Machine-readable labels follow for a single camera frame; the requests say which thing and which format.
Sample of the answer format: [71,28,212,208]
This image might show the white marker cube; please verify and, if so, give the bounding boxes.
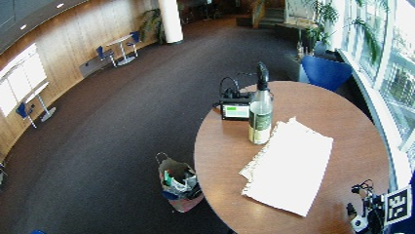
[381,184,413,226]

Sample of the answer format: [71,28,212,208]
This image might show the stack of white paper sheets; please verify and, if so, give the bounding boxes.
[237,116,336,218]

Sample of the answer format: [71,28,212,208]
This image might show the black device with green screen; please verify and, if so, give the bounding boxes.
[217,91,256,122]

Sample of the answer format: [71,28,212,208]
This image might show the blue planter pot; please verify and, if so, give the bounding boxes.
[299,54,353,93]

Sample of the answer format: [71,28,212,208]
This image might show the brown shopping bag with items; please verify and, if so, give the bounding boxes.
[154,151,206,215]

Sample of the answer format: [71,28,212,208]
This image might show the tall green window plant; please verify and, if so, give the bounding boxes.
[349,0,389,66]

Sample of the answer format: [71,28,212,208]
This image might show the green potted plant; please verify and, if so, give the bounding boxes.
[295,0,340,59]

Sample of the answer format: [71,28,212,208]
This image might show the white round pillar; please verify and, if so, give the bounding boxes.
[156,0,184,45]

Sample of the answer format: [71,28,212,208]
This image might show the blue chair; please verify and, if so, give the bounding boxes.
[14,101,38,130]
[126,30,142,59]
[94,45,118,68]

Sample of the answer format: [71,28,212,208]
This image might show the green palm plant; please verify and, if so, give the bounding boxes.
[138,8,166,46]

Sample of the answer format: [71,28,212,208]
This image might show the small round white table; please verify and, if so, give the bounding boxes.
[104,33,136,66]

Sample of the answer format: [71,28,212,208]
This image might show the white board on stand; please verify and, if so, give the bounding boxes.
[0,42,58,124]

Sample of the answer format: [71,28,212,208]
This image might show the black cable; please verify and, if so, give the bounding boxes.
[211,71,259,108]

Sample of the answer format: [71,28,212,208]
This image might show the grey wall bench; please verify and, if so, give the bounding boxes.
[77,56,110,79]

